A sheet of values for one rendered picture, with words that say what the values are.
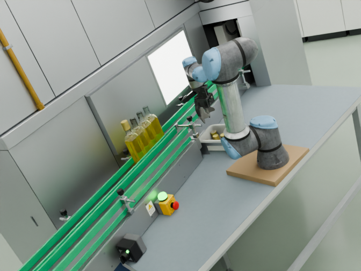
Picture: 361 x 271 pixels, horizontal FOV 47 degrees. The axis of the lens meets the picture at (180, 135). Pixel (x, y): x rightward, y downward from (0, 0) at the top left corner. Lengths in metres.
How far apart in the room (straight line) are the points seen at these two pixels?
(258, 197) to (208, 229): 0.26
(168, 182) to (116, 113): 0.45
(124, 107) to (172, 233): 0.72
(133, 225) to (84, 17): 1.01
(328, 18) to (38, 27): 4.20
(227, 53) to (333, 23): 4.04
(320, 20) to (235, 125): 3.95
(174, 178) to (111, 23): 0.85
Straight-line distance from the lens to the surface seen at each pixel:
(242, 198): 1.87
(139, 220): 1.88
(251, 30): 2.74
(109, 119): 2.09
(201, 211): 1.88
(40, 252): 1.79
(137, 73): 2.26
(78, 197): 2.02
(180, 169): 2.08
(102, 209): 1.84
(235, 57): 1.62
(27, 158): 1.85
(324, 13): 5.56
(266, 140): 1.88
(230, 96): 1.69
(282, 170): 1.93
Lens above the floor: 1.86
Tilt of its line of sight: 25 degrees down
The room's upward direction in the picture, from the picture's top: 22 degrees counter-clockwise
